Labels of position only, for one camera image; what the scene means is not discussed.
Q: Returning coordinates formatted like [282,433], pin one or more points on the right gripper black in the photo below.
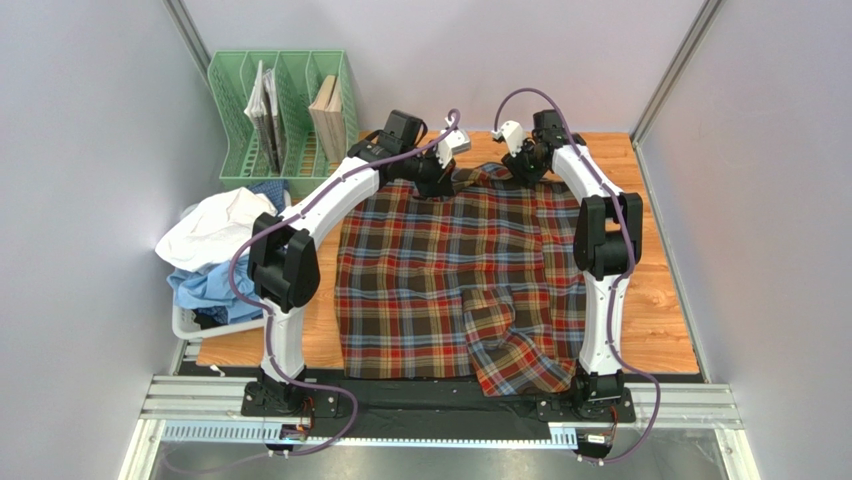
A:
[521,171]

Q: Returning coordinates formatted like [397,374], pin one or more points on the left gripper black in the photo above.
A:
[439,184]

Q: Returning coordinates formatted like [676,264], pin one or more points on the plaid long sleeve shirt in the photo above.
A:
[480,284]

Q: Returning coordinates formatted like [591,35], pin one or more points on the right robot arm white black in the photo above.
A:
[606,248]

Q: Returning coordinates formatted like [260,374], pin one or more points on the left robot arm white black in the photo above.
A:
[282,251]

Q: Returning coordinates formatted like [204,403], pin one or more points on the beige book in organizer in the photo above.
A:
[327,114]

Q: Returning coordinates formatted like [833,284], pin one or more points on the green plastic file organizer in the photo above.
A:
[298,77]

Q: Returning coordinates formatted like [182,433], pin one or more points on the dark blue patterned shirt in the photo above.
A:
[273,189]

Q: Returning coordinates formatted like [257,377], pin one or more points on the magazines in organizer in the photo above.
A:
[264,113]

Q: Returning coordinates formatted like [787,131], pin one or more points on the white shirt in basket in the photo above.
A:
[212,232]

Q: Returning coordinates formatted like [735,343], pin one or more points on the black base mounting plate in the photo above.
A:
[419,409]

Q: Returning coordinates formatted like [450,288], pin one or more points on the light blue shirt in basket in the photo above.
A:
[209,292]

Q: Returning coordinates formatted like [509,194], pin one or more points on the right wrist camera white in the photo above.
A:
[512,134]

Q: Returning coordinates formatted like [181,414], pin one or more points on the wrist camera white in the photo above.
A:
[453,142]
[512,134]

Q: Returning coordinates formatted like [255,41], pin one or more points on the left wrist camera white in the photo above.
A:
[453,142]

